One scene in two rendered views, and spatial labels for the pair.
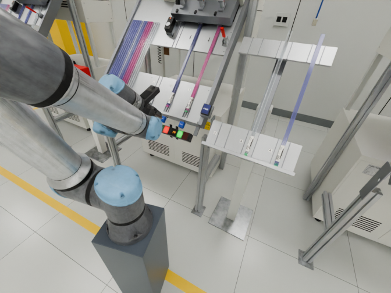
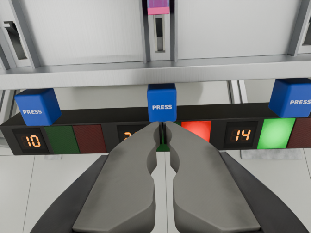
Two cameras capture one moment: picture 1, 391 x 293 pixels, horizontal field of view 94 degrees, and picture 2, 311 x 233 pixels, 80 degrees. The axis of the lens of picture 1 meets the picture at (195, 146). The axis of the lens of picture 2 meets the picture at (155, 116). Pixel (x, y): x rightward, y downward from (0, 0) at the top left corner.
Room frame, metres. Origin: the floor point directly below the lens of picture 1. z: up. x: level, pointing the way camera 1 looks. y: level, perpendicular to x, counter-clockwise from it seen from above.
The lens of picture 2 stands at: (0.77, 0.20, 0.85)
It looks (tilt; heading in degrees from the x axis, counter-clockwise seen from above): 74 degrees down; 345
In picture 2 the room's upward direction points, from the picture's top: 11 degrees counter-clockwise
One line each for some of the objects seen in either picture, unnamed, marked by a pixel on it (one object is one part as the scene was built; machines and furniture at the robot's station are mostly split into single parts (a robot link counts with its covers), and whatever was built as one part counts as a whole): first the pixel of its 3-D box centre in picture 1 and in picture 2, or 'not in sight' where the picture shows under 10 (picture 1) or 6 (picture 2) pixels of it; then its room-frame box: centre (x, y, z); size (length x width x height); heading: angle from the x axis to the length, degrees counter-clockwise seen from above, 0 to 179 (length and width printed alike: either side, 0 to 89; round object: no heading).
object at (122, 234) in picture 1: (128, 215); not in sight; (0.34, 0.21, 0.60); 0.15 x 0.15 x 0.10
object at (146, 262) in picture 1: (141, 256); not in sight; (0.34, 0.21, 0.27); 0.18 x 0.18 x 0.55; 79
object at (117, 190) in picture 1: (119, 192); not in sight; (0.34, 0.21, 0.72); 0.13 x 0.12 x 0.14; 75
